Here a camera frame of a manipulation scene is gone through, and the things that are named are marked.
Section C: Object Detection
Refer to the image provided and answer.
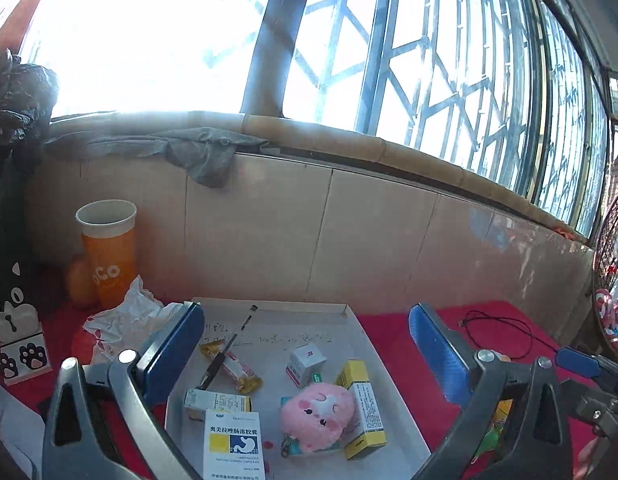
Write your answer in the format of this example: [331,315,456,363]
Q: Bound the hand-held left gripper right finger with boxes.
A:
[408,302,574,480]

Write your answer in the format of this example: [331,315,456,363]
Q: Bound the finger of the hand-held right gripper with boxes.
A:
[555,346,618,397]
[560,381,618,438]

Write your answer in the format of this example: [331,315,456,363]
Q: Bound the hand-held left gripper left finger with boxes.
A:
[42,301,206,480]

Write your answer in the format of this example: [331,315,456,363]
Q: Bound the black pen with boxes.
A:
[198,304,260,392]

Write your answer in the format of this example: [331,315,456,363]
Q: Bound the snack wrapper with yellow ends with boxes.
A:
[199,340,264,395]

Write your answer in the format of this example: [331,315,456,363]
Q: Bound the yellow and white medicine box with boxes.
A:
[335,359,389,461]

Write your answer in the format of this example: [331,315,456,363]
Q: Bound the white cardboard tray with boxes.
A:
[164,297,432,480]

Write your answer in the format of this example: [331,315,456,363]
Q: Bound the white medicine box blue yellow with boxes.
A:
[204,409,262,480]

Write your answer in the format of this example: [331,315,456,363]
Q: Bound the small white box red label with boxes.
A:
[285,344,327,388]

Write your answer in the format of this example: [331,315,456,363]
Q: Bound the pink round plush toy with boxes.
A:
[280,382,357,458]

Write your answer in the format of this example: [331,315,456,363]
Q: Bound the red table mat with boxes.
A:
[0,280,618,480]

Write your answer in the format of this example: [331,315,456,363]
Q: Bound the crumpled white plastic bag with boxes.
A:
[82,275,185,366]

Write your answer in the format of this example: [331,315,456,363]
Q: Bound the red white patterned seat cushion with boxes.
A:
[594,285,618,361]

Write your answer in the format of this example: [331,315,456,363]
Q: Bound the hanging wicker chair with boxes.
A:
[591,140,618,371]

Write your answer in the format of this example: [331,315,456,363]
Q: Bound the orange paper cup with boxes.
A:
[75,200,138,311]

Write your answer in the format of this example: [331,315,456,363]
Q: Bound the orange fruit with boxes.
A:
[64,260,97,308]

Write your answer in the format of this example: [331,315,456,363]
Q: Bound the black cat print box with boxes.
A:
[0,260,52,386]

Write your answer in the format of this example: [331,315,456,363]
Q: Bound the white paper sheet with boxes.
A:
[0,375,45,480]

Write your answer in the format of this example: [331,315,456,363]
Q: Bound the grey cloth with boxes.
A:
[44,127,270,188]

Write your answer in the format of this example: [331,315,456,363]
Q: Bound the bamboo sill trim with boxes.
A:
[189,110,594,243]

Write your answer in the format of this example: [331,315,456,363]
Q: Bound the dark plastic bag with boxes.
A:
[0,50,57,281]

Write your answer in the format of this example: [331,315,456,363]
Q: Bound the grey pipe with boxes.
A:
[239,0,320,116]

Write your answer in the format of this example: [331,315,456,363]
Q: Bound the metal window grille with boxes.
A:
[204,0,618,241]

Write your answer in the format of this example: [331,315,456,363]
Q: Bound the black USB cable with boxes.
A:
[459,310,564,361]

